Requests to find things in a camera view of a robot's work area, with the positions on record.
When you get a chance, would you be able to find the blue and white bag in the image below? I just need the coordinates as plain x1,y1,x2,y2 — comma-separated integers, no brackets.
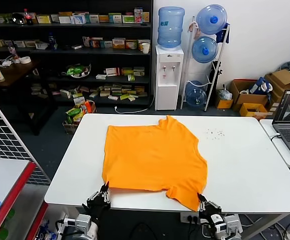
248,76,273,95

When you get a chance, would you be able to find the shiny black helmet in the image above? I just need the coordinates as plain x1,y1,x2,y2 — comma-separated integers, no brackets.
11,12,27,25

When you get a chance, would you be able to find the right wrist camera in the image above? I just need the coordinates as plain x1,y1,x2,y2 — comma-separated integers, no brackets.
224,214,242,234

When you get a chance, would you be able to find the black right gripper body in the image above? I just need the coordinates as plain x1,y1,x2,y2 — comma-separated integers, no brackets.
199,206,223,226

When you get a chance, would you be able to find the black floor cable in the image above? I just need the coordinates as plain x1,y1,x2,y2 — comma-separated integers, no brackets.
129,222,158,240

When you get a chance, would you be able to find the red and white medicine box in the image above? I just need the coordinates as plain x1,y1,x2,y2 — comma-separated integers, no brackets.
105,67,120,77

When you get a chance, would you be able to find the cola bottle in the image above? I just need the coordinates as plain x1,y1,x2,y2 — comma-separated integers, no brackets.
23,8,35,26

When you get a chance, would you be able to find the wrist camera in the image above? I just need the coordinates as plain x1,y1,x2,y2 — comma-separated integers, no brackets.
224,214,242,234
74,213,92,235

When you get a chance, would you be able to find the white water dispenser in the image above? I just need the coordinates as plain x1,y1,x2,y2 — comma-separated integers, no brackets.
154,44,185,112

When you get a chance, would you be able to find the blue bottle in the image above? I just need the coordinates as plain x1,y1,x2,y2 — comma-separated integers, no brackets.
47,32,58,51

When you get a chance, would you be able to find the green and white box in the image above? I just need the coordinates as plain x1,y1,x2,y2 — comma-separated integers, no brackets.
121,14,135,24

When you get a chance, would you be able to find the orange and white medicine box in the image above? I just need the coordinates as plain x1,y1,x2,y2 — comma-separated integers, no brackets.
112,37,126,49

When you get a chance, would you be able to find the brown wooden table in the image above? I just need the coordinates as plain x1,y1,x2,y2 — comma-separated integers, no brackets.
0,59,58,136

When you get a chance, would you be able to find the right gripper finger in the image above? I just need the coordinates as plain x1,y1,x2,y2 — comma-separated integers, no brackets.
196,192,206,212
203,199,222,212

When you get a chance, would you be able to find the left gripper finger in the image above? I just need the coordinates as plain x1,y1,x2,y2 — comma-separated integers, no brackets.
103,181,111,203
87,184,106,202

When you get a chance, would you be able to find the small white side table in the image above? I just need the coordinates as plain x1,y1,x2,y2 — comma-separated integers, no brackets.
259,119,290,169

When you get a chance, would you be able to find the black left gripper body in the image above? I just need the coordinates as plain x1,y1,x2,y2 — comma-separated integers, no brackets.
82,196,112,221

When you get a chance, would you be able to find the large white table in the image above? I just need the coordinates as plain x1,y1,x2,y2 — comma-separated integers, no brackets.
44,112,290,215

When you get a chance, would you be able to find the white cabinet with red edge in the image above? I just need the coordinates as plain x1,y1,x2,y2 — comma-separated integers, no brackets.
0,156,49,240

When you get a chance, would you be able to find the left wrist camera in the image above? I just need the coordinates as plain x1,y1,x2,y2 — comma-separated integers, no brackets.
74,213,92,235

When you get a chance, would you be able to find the white jug rack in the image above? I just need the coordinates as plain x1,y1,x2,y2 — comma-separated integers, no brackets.
179,16,231,113

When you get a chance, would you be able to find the yellow medicine box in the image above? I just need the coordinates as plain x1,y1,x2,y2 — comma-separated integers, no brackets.
36,14,52,25

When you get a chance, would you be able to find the white floor cable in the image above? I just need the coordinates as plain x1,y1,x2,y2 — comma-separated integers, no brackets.
114,96,156,115

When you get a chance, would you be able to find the small yellow box with bag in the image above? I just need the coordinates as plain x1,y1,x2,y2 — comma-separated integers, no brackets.
214,84,233,110

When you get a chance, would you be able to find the white charger with cable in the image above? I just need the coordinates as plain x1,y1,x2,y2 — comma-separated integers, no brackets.
0,55,14,68

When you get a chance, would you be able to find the basket of snack packets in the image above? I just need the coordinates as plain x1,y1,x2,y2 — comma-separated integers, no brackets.
62,99,97,135

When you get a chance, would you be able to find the blue water jug with label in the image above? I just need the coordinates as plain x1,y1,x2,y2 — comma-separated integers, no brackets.
157,6,186,50

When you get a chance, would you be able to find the pink and white carton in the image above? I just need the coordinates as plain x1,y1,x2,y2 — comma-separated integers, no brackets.
134,7,144,25

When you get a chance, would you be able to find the open brown cardboard box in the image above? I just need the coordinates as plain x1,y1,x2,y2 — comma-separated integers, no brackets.
228,79,269,112

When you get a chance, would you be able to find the black shelving unit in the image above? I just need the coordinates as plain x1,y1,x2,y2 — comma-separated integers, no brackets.
0,0,154,109

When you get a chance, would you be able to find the yellow cardboard box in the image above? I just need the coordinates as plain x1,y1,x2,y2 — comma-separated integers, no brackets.
239,102,268,118

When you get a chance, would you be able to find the white power strip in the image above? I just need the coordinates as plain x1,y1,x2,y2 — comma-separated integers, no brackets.
179,211,201,224

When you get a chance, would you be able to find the orange t-shirt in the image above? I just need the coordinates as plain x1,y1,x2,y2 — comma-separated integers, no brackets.
101,114,208,212

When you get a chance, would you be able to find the black instrument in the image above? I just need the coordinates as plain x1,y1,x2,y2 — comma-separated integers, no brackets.
209,60,222,97

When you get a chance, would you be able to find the bowl of green packets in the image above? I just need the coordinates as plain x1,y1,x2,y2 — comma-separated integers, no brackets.
61,63,92,79

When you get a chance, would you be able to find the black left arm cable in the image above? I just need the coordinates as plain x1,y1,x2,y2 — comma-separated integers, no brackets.
55,218,65,232

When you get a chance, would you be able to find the white wire grid panel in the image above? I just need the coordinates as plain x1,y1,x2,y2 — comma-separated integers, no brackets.
0,86,52,187

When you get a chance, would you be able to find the brown cardboard box with flap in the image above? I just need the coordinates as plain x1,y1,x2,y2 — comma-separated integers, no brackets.
264,69,290,103

